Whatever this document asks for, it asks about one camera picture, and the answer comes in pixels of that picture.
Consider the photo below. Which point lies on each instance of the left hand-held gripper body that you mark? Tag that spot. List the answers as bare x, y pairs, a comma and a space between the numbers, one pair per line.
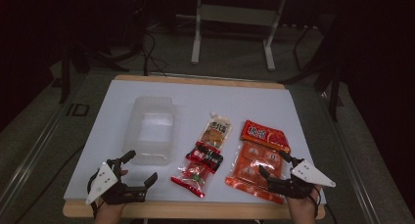
125, 193

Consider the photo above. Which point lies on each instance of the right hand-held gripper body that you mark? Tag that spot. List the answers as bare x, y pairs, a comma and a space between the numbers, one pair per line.
293, 188

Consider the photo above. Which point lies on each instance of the large orange snack packet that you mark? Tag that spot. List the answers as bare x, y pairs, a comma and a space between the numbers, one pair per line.
257, 142

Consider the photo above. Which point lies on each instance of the clear plastic container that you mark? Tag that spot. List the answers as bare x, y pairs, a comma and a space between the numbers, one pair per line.
153, 129

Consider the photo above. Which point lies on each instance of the clear red-edged snack packet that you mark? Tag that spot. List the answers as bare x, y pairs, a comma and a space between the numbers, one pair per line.
191, 180

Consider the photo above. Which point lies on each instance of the black and red snack packet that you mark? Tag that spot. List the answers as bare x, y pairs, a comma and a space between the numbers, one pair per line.
208, 158

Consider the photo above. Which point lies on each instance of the beige snack packet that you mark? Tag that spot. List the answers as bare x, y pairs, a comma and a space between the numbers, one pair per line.
217, 129

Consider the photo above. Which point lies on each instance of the person's right hand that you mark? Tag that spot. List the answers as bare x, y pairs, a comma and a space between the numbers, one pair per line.
301, 209

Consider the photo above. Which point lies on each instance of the person's left hand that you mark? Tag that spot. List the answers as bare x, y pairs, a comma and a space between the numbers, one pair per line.
109, 210

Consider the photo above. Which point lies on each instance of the wooden table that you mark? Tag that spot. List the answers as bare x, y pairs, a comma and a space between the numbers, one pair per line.
195, 211

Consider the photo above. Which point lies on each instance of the black metal stand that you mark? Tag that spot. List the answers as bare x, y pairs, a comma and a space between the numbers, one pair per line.
65, 74
332, 87

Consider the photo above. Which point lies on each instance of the white board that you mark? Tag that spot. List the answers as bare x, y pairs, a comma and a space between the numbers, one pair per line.
195, 97

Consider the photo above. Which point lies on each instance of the white metal stand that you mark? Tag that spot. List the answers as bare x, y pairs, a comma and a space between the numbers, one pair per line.
196, 38

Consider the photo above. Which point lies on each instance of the grey metal floor rail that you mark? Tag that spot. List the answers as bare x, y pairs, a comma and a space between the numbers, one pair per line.
352, 158
29, 158

